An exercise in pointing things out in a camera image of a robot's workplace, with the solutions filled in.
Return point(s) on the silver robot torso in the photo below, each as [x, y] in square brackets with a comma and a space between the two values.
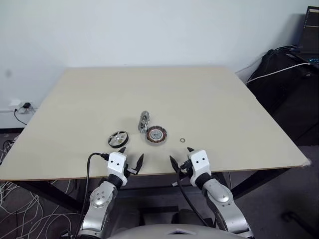
[149, 232]

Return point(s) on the black metal table frame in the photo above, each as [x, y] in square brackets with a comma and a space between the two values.
[49, 193]

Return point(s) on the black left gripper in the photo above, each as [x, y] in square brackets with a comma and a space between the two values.
[130, 171]

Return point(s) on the silver spoked motor rotor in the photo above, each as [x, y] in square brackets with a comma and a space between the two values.
[119, 140]

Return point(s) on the grey motor cover with circuit board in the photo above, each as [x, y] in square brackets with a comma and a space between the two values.
[143, 122]

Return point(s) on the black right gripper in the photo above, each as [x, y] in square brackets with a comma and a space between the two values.
[186, 168]

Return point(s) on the large black bag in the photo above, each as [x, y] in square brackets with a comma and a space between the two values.
[286, 99]

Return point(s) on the motor stator with copper windings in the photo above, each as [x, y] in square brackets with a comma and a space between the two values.
[156, 135]

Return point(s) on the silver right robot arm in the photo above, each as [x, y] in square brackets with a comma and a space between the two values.
[219, 196]

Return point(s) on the black laptop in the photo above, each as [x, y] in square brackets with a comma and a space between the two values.
[310, 32]

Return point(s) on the black power adapter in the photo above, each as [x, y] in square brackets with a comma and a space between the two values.
[26, 105]

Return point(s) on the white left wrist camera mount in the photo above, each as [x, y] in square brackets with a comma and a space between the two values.
[116, 163]

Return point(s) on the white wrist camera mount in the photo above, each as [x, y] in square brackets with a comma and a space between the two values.
[199, 161]
[116, 163]

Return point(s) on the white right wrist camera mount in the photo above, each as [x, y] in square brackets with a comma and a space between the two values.
[199, 161]

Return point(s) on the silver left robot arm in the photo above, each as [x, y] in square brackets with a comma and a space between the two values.
[99, 196]

